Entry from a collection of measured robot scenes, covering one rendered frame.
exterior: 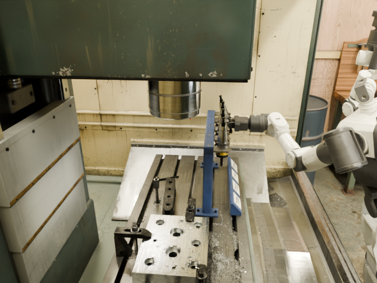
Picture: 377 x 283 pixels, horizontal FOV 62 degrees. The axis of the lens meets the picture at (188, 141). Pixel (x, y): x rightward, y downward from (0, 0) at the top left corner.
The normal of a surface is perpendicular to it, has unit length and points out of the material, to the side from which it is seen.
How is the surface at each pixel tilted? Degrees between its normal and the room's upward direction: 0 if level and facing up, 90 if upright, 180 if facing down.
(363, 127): 57
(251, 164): 24
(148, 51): 90
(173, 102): 90
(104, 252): 0
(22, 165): 91
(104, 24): 90
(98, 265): 0
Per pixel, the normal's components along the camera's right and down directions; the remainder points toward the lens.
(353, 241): 0.00, -0.91
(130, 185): 0.00, -0.70
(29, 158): 1.00, 0.04
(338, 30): -0.05, 0.40
